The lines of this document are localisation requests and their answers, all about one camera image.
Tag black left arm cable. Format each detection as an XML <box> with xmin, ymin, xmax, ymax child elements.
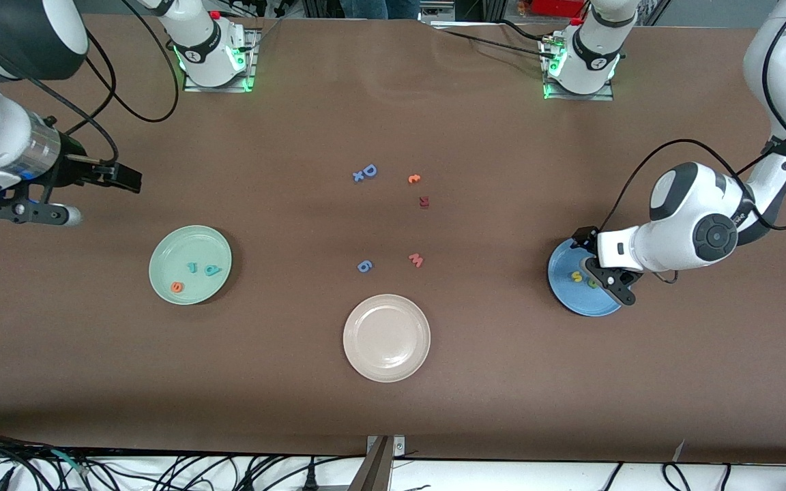
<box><xmin>596</xmin><ymin>0</ymin><xmax>786</xmax><ymax>284</ymax></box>

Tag teal cable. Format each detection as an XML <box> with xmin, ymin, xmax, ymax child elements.
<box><xmin>50</xmin><ymin>449</ymin><xmax>88</xmax><ymax>476</ymax></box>

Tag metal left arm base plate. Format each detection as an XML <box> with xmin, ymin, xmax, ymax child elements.
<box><xmin>542</xmin><ymin>38</ymin><xmax>615</xmax><ymax>102</ymax></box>

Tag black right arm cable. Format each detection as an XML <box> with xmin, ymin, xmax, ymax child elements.
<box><xmin>0</xmin><ymin>0</ymin><xmax>181</xmax><ymax>168</ymax></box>

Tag brown table cover sheet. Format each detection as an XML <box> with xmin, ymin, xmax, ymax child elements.
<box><xmin>0</xmin><ymin>12</ymin><xmax>786</xmax><ymax>466</ymax></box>

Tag beige round plate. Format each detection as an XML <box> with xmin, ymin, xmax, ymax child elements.
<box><xmin>343</xmin><ymin>294</ymin><xmax>431</xmax><ymax>383</ymax></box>

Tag black cable behind bases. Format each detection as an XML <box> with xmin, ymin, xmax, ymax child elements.
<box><xmin>434</xmin><ymin>19</ymin><xmax>557</xmax><ymax>59</ymax></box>

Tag metal table clamp bracket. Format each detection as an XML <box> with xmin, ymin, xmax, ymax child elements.
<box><xmin>349</xmin><ymin>435</ymin><xmax>407</xmax><ymax>491</ymax></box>

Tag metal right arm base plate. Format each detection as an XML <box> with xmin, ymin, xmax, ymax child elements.
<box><xmin>183</xmin><ymin>27</ymin><xmax>259</xmax><ymax>93</ymax></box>

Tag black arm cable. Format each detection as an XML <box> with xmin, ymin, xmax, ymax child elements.
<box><xmin>596</xmin><ymin>0</ymin><xmax>786</xmax><ymax>284</ymax></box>
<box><xmin>0</xmin><ymin>0</ymin><xmax>181</xmax><ymax>168</ymax></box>

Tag person legs in jeans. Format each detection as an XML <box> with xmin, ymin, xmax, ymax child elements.
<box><xmin>340</xmin><ymin>0</ymin><xmax>422</xmax><ymax>20</ymax></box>

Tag red box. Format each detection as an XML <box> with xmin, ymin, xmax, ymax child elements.
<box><xmin>533</xmin><ymin>0</ymin><xmax>588</xmax><ymax>18</ymax></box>

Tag light green round plate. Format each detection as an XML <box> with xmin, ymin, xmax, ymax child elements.
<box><xmin>149</xmin><ymin>225</ymin><xmax>233</xmax><ymax>306</ymax></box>

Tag blue round plate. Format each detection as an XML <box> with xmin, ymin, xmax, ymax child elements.
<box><xmin>547</xmin><ymin>237</ymin><xmax>629</xmax><ymax>317</ymax></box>

